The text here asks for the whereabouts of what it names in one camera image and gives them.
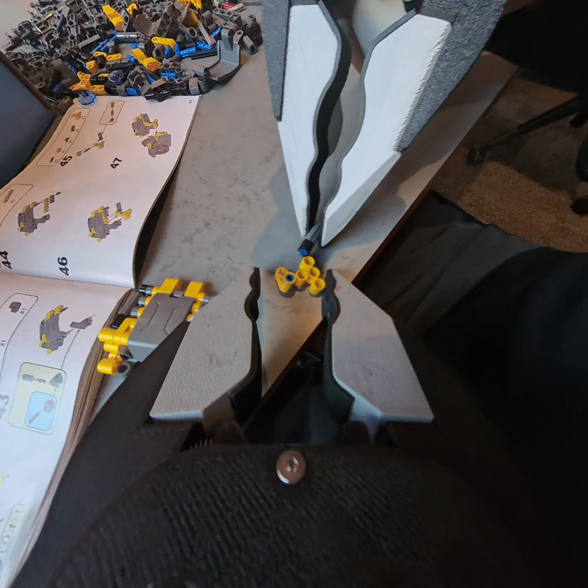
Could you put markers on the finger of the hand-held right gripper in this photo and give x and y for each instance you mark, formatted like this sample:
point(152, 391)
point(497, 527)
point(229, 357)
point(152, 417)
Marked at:
point(303, 92)
point(395, 92)

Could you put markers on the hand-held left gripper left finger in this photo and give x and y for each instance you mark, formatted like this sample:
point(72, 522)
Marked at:
point(211, 363)

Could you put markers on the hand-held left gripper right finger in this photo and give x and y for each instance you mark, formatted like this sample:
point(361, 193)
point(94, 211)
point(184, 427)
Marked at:
point(376, 363)

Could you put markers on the yellow grey brick assembly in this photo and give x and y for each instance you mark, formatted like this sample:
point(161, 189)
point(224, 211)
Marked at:
point(156, 321)

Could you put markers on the yellow brick beam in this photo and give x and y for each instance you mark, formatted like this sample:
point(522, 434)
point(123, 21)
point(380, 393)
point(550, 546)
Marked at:
point(284, 281)

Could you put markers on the yellow three-hole connector brick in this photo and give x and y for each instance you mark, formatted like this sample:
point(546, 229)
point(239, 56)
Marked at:
point(310, 275)

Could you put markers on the black grey pin connector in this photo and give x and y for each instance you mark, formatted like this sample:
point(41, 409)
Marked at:
point(308, 241)

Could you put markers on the grey desk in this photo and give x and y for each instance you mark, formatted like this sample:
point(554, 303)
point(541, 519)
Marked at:
point(229, 160)

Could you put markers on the black office chair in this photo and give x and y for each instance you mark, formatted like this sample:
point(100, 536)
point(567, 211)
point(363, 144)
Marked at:
point(542, 115)

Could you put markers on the person's body in black clothing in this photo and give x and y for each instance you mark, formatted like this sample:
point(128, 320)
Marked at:
point(505, 367)

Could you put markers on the pile of loose brick pieces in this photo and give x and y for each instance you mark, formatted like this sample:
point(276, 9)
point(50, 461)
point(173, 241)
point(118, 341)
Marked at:
point(115, 46)

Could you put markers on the open instruction booklet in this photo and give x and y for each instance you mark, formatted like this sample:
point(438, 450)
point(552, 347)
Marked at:
point(69, 229)

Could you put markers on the blue cardboard box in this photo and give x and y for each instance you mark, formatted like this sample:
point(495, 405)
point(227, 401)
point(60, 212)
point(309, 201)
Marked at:
point(23, 128)

